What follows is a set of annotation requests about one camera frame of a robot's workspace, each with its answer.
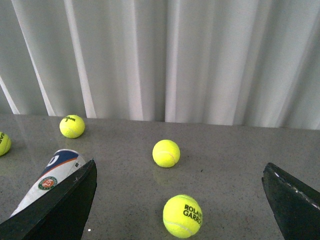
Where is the plain yellow tennis ball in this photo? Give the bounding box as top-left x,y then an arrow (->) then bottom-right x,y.
152,139 -> 181,168

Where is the Roland Garros tennis ball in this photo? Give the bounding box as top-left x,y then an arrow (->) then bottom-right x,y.
162,194 -> 203,239

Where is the white pleated curtain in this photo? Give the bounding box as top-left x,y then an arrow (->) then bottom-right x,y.
0,0 -> 320,130

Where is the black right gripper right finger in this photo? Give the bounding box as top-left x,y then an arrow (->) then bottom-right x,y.
261,162 -> 320,240

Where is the Head Team tennis ball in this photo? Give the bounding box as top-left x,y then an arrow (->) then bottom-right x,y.
0,132 -> 11,156

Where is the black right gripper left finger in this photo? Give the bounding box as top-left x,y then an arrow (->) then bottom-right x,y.
0,160 -> 97,240

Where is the blue white tennis ball can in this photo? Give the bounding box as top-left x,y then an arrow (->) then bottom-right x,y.
10,149 -> 86,217

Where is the Wilson 3 tennis ball far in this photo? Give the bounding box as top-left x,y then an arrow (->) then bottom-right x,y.
59,115 -> 85,139

